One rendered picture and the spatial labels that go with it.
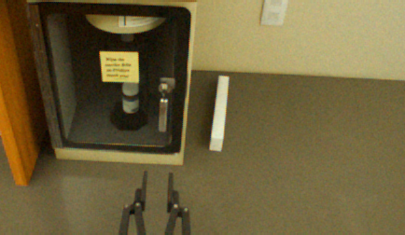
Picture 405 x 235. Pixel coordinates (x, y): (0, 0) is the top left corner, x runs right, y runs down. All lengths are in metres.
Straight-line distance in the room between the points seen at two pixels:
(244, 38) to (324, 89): 0.30
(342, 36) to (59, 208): 0.98
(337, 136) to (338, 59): 0.32
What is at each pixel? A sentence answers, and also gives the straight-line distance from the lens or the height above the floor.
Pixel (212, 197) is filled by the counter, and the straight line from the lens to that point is 1.06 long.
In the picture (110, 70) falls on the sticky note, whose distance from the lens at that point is 0.91.
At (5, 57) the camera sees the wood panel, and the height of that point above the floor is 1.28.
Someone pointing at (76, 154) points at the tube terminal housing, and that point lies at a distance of 1.12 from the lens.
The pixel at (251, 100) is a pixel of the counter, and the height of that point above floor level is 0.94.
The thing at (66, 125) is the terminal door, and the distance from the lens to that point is 1.03.
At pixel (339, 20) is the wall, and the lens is 1.43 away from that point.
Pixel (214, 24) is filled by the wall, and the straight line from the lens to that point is 1.36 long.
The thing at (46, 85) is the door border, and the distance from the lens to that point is 0.96.
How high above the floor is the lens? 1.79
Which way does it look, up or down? 40 degrees down
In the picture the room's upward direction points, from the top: 2 degrees clockwise
